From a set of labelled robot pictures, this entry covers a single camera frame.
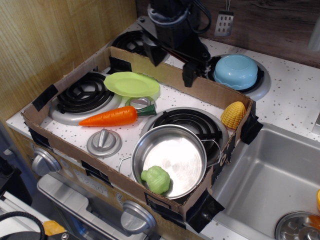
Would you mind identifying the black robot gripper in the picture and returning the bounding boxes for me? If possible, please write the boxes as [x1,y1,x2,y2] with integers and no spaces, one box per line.
[136,11,210,88]

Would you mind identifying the green toy broccoli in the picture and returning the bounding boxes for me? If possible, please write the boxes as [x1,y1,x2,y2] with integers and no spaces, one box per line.
[140,165,171,194]

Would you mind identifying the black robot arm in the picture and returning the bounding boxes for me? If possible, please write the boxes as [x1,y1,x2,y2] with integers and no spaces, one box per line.
[136,0,212,88]

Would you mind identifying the silver metal pan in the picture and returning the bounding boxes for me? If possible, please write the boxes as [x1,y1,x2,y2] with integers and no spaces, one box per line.
[129,124,222,200]

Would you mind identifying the back left black burner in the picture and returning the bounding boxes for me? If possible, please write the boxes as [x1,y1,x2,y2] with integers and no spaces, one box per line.
[107,30,148,57]

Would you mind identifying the black burner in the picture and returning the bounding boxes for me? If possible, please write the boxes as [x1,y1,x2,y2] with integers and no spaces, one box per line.
[49,72,122,126]
[107,30,148,57]
[207,54,271,101]
[141,107,229,165]

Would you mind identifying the light green plastic plate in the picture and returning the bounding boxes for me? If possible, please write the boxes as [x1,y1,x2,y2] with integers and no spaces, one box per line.
[103,71,160,98]

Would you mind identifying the silver stove knob middle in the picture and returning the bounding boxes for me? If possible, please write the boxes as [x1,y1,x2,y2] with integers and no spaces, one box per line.
[125,96,156,110]

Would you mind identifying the silver stove knob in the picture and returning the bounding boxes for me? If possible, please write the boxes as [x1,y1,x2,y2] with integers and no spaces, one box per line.
[86,129,122,158]
[125,96,156,110]

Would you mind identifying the brown cardboard fence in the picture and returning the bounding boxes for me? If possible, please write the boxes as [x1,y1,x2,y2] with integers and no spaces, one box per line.
[22,47,263,233]

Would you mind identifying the silver hanging spatula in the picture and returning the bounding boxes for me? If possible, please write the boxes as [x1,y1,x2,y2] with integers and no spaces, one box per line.
[214,0,234,37]

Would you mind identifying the light blue plastic bowl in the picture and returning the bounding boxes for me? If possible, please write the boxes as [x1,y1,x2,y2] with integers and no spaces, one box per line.
[213,54,258,91]

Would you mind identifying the orange toy carrot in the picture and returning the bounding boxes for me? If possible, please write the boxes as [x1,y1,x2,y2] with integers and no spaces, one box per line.
[79,104,157,127]

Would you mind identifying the yellow toy corn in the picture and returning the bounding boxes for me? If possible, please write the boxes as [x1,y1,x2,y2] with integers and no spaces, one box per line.
[220,101,247,130]

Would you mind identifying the front right black burner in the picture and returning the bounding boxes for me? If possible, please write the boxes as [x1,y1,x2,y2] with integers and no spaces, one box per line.
[141,107,229,165]

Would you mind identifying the back right black burner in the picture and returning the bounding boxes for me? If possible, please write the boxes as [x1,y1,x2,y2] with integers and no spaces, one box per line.
[207,54,271,101]

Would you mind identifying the front left black burner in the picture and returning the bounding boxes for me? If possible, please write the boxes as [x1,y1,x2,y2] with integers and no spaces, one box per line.
[49,72,122,126]

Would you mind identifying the silver stove knob front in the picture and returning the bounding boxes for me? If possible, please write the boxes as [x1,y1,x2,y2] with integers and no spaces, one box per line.
[86,129,122,158]

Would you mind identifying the silver sink basin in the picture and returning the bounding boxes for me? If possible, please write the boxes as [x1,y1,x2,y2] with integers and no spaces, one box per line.
[212,123,320,240]

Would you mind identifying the silver oven knob right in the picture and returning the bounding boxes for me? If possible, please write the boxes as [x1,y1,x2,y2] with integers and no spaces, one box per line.
[120,200,156,235]

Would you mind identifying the silver oven knob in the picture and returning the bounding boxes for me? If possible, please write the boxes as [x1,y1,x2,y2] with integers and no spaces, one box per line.
[31,147,62,177]
[120,200,156,235]

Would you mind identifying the silver oven knob left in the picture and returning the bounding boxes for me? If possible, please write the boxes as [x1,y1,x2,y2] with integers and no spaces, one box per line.
[31,147,62,177]

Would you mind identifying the orange yellow cloth piece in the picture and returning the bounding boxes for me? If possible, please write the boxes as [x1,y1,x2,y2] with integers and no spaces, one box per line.
[43,220,66,236]

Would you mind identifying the orange toy in sink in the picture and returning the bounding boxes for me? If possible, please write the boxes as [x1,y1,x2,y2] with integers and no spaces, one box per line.
[307,188,320,230]

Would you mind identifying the silver oven door handle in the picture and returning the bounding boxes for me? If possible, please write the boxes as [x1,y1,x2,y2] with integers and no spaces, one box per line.
[37,174,150,240]

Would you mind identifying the black cable bottom left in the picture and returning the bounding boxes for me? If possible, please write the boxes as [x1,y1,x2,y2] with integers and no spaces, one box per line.
[0,211,46,240]

